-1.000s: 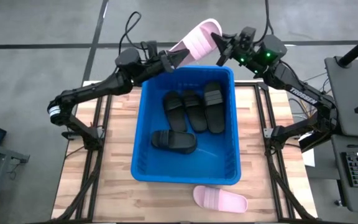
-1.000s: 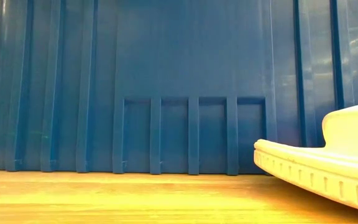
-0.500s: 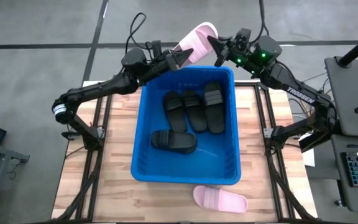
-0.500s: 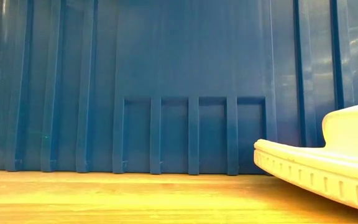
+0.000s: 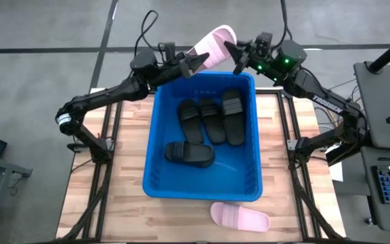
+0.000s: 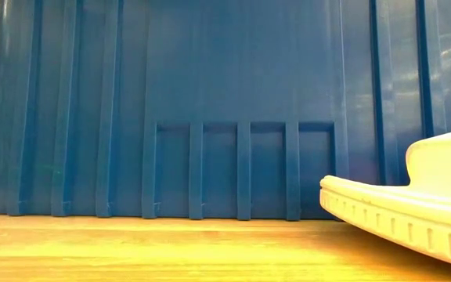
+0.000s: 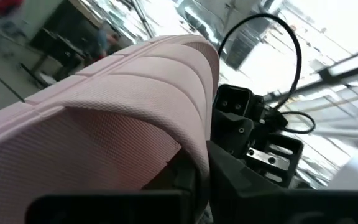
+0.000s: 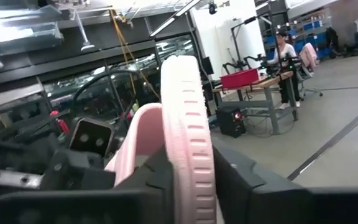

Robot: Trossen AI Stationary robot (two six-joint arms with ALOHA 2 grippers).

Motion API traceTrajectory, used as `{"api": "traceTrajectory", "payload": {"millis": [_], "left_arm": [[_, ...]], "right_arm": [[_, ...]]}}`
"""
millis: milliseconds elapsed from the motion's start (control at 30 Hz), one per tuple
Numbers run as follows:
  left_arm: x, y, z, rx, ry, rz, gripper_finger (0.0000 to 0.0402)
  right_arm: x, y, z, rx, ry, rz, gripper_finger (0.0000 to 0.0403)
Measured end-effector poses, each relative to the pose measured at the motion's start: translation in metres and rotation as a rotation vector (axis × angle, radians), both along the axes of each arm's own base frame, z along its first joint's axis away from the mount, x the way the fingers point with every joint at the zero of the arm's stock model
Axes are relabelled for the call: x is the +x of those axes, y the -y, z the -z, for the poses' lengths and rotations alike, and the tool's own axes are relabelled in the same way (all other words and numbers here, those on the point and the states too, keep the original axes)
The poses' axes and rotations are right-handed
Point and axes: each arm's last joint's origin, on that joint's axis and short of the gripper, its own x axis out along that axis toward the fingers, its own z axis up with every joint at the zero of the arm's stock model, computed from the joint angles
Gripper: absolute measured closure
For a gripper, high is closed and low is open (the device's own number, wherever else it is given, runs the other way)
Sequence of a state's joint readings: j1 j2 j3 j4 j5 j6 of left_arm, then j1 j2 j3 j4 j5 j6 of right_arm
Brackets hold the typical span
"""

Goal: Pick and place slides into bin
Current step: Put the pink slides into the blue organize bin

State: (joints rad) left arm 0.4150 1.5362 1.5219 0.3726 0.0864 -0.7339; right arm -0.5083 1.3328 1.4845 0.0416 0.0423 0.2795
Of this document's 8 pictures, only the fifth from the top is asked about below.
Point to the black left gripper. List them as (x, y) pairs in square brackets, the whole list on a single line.
[(171, 69)]

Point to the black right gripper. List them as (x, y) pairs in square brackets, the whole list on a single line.
[(257, 61)]

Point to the pink slide sandal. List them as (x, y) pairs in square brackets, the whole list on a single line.
[(215, 40), (239, 217)]

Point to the black slide sandal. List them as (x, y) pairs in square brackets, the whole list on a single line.
[(190, 155), (234, 118), (212, 122), (190, 122)]

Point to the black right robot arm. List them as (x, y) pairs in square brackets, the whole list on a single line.
[(327, 101)]

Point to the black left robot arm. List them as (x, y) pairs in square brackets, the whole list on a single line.
[(113, 91)]

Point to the blue plastic bin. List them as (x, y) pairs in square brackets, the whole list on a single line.
[(235, 176)]

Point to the grey desk with pole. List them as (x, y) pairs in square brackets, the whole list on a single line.
[(381, 98)]

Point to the white paper sheet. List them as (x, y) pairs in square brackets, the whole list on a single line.
[(336, 171)]

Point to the black stand pole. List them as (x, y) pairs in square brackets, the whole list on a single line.
[(389, 52)]

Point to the grey metal stand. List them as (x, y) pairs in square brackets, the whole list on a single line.
[(5, 166)]

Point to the grey keyboard desk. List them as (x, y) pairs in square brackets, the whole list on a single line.
[(388, 217)]

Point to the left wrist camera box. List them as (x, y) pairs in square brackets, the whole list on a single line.
[(169, 50)]

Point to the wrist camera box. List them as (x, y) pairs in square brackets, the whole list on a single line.
[(263, 40), (169, 50)]

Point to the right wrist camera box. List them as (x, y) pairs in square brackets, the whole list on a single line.
[(263, 40)]

